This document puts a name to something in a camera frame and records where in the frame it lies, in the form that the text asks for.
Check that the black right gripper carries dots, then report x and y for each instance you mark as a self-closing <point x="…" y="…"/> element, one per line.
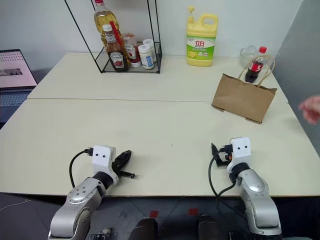
<point x="224" y="154"/>

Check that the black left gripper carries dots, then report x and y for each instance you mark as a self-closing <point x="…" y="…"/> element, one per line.
<point x="117" y="165"/>

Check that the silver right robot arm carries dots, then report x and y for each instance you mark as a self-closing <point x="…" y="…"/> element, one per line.
<point x="257" y="200"/>

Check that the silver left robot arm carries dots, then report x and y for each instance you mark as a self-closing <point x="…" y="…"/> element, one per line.
<point x="75" y="207"/>

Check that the brown paper bag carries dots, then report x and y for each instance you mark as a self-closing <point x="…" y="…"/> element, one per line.
<point x="243" y="100"/>

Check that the person's bare hand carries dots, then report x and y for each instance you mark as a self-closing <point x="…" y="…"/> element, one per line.
<point x="311" y="107"/>

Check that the dark rounded shape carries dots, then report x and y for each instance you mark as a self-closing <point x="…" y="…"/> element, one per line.
<point x="145" y="228"/>
<point x="209" y="227"/>

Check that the cola bottle with red cap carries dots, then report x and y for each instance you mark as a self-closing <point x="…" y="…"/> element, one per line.
<point x="255" y="67"/>

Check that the clear glass bowl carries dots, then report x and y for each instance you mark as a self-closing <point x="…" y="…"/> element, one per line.
<point x="248" y="55"/>

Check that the white jar with blue label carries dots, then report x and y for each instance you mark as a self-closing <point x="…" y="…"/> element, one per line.
<point x="146" y="57"/>

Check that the dark glass ketchup bottle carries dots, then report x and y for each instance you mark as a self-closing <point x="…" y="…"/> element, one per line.
<point x="116" y="53"/>

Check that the red squeeze ketchup bottle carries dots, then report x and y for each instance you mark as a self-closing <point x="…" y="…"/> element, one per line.
<point x="131" y="51"/>

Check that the yellow dish soap bottle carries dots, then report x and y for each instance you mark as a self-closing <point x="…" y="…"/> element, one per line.
<point x="201" y="42"/>

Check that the cooking oil bottle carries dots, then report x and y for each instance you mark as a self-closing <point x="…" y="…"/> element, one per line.
<point x="106" y="22"/>

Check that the open laptop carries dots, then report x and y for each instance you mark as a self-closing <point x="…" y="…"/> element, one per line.
<point x="12" y="75"/>

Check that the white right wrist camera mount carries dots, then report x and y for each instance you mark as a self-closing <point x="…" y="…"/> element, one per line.
<point x="240" y="151"/>

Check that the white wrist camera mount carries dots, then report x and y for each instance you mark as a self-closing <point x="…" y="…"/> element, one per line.
<point x="240" y="151"/>
<point x="101" y="160"/>

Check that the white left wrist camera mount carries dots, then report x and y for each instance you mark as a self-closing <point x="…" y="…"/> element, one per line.
<point x="101" y="160"/>

